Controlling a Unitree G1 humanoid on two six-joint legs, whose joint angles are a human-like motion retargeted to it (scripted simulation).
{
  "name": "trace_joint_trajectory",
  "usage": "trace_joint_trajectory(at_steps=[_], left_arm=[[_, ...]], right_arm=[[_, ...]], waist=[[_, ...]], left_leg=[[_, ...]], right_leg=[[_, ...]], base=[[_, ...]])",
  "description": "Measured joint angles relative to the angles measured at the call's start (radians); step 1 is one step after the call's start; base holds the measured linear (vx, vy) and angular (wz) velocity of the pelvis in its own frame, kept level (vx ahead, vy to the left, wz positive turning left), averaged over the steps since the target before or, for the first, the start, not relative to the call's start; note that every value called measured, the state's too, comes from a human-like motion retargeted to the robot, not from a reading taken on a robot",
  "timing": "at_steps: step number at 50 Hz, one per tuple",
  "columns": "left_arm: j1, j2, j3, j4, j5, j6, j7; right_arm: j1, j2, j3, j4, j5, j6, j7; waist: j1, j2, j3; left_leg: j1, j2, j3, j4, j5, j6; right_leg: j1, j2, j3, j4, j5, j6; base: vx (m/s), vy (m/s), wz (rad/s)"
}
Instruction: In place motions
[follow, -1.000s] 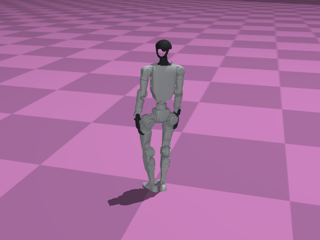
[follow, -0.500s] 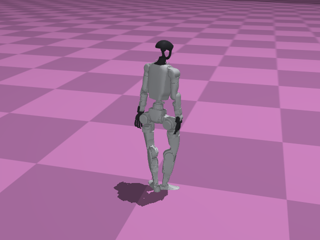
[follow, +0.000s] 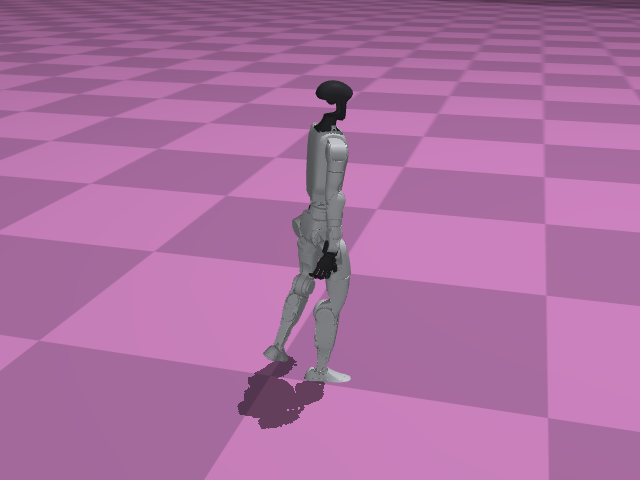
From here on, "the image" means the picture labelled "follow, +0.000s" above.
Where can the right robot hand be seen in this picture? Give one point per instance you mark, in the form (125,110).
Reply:
(325,264)

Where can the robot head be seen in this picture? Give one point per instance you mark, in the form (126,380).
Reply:
(333,92)

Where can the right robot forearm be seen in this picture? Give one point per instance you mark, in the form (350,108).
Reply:
(334,215)

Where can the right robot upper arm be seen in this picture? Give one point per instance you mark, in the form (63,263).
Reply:
(336,153)

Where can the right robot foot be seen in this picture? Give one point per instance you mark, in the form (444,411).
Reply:
(331,376)

